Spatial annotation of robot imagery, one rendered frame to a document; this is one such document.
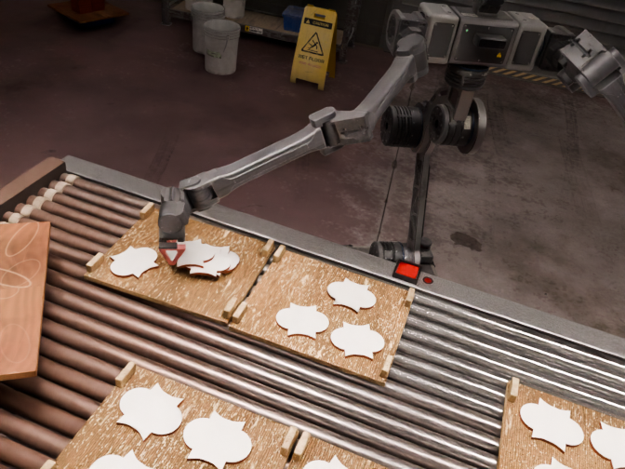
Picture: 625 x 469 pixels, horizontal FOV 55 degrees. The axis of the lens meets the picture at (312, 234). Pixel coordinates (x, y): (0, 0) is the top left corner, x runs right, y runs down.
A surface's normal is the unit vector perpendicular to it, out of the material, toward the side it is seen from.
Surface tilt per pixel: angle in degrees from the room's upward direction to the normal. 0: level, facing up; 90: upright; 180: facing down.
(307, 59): 77
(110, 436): 0
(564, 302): 0
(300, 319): 0
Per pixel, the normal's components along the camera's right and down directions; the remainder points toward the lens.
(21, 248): 0.13, -0.79
